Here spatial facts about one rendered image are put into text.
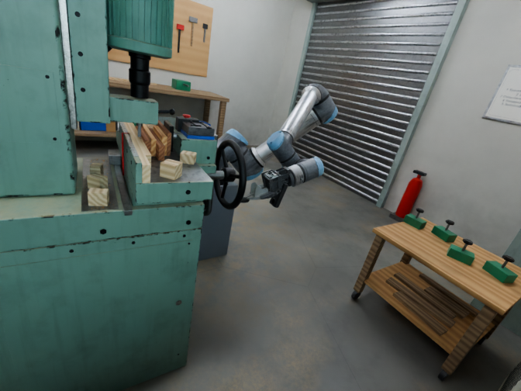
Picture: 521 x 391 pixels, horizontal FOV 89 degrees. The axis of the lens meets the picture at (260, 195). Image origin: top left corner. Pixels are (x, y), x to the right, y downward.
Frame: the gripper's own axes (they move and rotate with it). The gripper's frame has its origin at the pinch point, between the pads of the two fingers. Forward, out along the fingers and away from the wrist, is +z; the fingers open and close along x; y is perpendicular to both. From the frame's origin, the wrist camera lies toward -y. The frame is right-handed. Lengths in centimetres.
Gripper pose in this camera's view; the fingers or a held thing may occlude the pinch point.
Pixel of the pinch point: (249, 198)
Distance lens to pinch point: 109.4
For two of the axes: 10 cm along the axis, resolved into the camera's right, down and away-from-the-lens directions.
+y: -1.1, -8.3, -5.5
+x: 5.0, 4.3, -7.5
